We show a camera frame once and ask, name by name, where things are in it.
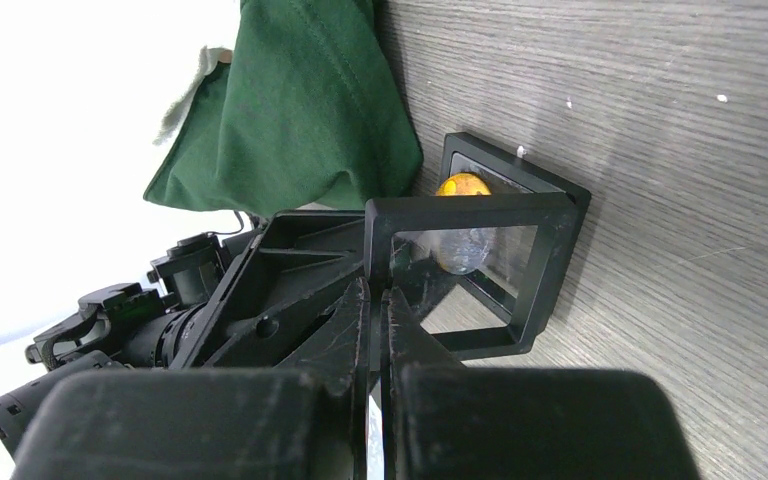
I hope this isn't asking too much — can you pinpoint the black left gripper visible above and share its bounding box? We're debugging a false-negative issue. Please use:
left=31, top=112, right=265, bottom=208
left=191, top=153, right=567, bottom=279
left=24, top=210, right=364, bottom=371

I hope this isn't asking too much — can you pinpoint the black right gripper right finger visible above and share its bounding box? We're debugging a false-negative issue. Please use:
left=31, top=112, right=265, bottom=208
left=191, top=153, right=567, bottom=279
left=381, top=288, right=699, bottom=479

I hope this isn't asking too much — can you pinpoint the white and green t-shirt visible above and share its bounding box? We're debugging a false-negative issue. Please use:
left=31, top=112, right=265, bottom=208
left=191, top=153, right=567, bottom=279
left=0, top=1, right=421, bottom=336

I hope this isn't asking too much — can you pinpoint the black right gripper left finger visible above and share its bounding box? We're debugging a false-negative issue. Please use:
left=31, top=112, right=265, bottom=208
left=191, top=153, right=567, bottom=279
left=13, top=279, right=370, bottom=479

